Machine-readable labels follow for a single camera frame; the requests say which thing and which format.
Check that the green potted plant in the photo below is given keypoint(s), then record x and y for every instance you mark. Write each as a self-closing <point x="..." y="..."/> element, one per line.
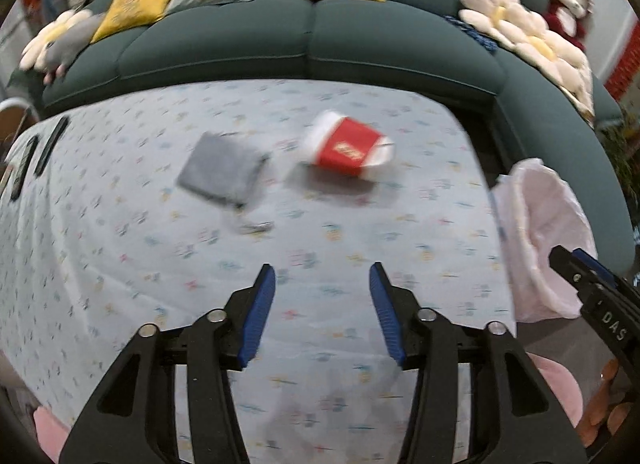
<point x="622" y="154"/>

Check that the small silver wrapper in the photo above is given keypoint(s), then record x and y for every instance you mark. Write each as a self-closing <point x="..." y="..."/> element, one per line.
<point x="257" y="227"/>

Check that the grey plush toy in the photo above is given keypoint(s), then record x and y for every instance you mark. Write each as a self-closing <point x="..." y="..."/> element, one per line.
<point x="70" y="47"/>

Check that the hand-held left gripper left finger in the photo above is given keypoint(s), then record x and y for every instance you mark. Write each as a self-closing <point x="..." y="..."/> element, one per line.
<point x="257" y="314"/>

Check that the red and white paper box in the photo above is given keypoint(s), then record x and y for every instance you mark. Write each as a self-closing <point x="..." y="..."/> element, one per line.
<point x="345" y="149"/>

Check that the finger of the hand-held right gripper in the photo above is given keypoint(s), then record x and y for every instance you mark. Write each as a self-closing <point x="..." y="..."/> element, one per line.
<point x="592" y="264"/>
<point x="567" y="266"/>

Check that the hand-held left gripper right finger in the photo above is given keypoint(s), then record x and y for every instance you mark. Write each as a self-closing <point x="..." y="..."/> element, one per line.
<point x="387" y="314"/>

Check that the pink slipper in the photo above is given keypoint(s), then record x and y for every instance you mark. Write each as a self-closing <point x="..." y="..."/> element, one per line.
<point x="50" y="436"/>
<point x="555" y="384"/>

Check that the round wooden stool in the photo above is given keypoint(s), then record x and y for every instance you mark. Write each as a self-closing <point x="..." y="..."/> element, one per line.
<point x="15" y="129"/>

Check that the red plush toy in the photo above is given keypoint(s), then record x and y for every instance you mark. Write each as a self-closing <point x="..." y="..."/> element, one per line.
<point x="567" y="9"/>

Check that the red door frame decoration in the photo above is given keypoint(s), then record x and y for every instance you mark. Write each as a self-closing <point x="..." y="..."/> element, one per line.
<point x="625" y="72"/>

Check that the dark green sofa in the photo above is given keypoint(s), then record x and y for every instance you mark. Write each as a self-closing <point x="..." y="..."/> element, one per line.
<point x="225" y="44"/>

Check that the person's right hand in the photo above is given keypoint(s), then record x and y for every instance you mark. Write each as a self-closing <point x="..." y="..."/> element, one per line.
<point x="607" y="404"/>

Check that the white flower-shaped cushion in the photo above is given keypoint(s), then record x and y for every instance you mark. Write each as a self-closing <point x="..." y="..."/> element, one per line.
<point x="560" y="59"/>
<point x="495" y="7"/>
<point x="45" y="39"/>

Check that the blue patterned cloth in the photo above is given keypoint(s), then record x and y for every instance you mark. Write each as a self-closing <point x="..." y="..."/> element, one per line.
<point x="475" y="34"/>

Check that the light blue printed tablecloth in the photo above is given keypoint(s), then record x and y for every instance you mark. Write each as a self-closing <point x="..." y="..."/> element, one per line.
<point x="150" y="269"/>

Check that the black remote control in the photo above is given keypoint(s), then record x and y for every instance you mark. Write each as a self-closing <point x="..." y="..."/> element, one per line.
<point x="50" y="144"/>
<point x="24" y="167"/>

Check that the small yellow embroidered pillow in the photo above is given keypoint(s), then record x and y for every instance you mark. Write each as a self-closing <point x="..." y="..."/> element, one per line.
<point x="137" y="2"/>

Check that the grey fabric pouch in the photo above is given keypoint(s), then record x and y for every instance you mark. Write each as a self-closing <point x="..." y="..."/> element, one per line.
<point x="222" y="169"/>

